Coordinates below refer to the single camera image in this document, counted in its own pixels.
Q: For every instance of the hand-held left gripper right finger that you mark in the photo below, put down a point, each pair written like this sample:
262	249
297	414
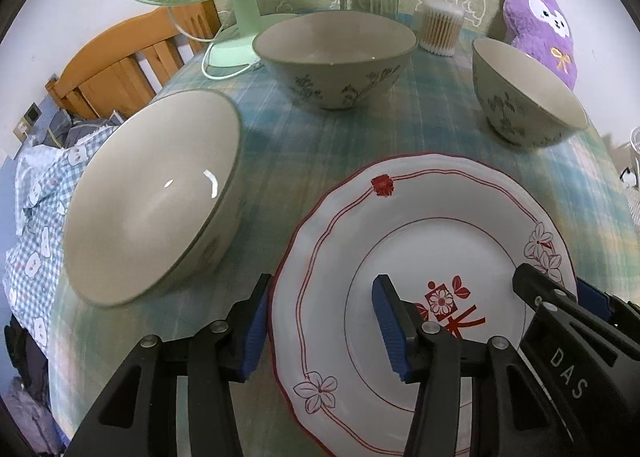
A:
395	332

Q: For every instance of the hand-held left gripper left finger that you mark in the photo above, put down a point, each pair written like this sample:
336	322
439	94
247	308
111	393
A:
255	337

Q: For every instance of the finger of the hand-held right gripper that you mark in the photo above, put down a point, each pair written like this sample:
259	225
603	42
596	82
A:
592	294
565	362

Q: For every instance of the white plate with red pattern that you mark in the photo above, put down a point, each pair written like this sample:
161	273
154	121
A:
450	237

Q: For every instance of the large grey floral bowl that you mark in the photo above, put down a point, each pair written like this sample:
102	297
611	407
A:
150	197

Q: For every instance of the white floor fan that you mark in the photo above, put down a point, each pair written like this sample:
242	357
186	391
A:
635	147

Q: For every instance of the plaid tablecloth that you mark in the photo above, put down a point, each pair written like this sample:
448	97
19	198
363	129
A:
300	147

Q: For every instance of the small grey floral bowl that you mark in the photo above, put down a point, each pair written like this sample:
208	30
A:
500	102

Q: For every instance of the dark cloth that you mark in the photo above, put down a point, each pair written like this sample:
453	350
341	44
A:
20	352

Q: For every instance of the blue checked blanket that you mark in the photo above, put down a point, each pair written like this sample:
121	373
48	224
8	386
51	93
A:
45	217

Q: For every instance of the purple plush toy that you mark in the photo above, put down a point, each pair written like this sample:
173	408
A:
535	37

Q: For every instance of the medium grey floral bowl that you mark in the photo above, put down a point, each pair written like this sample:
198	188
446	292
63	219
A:
330	72

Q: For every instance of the grey checked cloth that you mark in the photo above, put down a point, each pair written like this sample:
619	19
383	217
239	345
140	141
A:
65	129

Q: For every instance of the wooden bed headboard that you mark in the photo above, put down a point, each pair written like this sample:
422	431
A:
125	67

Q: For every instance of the cotton swab container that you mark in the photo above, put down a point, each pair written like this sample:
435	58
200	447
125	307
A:
440	29

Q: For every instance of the wall socket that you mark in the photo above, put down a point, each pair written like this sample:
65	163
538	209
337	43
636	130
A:
31	113

